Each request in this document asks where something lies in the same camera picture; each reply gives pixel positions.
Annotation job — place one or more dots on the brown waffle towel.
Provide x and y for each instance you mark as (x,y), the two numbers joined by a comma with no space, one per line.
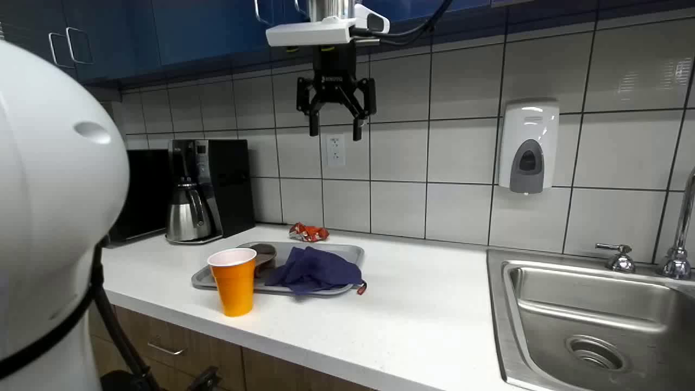
(266,254)

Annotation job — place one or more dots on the black coffee maker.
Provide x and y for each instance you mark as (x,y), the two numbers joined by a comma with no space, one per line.
(224,179)

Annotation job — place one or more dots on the chrome sink side valve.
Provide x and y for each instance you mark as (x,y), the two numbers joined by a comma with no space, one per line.
(622,260)

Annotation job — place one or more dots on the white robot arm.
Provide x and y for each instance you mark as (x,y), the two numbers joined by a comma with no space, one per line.
(64,183)

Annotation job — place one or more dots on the blue upper cabinets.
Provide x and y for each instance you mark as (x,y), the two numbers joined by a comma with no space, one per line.
(142,41)

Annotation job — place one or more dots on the steel coffee carafe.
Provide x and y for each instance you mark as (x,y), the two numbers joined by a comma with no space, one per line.
(190,218)

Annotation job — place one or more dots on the wooden cabinet drawers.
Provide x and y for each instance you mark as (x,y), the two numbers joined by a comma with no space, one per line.
(184,358)

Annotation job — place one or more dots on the white soap dispenser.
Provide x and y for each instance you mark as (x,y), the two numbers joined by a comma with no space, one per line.
(528,146)

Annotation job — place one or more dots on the red crumpled wrapper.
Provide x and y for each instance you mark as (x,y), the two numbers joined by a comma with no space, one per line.
(309,232)

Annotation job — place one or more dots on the chrome faucet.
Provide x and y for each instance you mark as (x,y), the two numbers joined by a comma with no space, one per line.
(676,262)

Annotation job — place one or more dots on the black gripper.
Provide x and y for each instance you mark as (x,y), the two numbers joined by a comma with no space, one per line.
(336,83)

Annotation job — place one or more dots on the grey metal tray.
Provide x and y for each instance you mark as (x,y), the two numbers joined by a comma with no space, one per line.
(353,252)

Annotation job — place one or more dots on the stainless steel sink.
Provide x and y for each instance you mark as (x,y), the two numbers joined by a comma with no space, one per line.
(572,324)

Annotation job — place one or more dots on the orange plastic cup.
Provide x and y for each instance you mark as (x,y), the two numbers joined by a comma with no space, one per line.
(234,273)

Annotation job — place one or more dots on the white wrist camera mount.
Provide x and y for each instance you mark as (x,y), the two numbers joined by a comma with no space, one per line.
(331,23)

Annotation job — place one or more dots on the blue waffle towel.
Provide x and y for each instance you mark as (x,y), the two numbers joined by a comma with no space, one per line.
(312,269)

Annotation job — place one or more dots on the white wall outlet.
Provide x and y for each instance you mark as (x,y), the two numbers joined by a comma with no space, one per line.
(336,150)

